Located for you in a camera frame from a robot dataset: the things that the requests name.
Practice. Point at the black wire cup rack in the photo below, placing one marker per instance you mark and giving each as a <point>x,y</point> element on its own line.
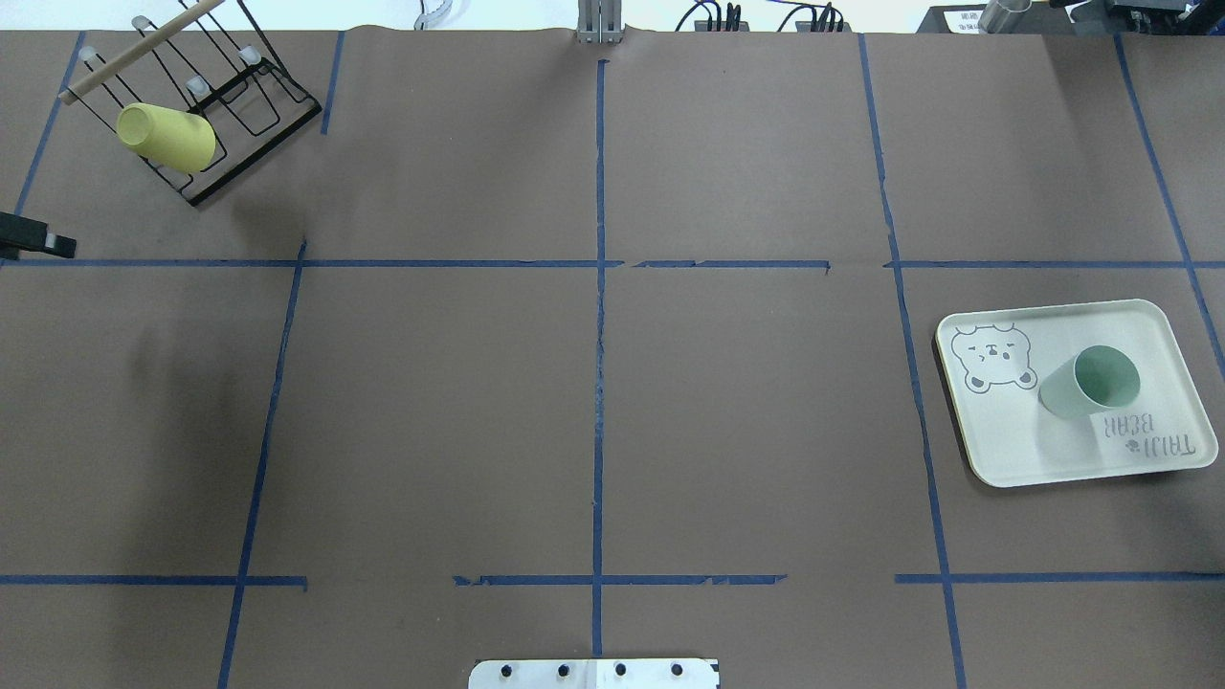
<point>210,58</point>

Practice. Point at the yellow plastic cup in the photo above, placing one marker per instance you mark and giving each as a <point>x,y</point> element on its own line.
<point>179,140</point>

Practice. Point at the green plastic cup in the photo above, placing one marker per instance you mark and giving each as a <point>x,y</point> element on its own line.
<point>1099,378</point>

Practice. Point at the white bear print tray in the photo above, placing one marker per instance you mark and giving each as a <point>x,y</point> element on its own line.
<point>994,362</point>

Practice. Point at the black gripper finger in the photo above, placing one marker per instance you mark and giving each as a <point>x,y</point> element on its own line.
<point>21,234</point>

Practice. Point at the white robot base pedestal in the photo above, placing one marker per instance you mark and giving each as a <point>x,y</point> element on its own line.
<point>686,672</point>

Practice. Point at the aluminium frame post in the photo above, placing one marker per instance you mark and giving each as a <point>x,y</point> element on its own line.
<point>600,22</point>

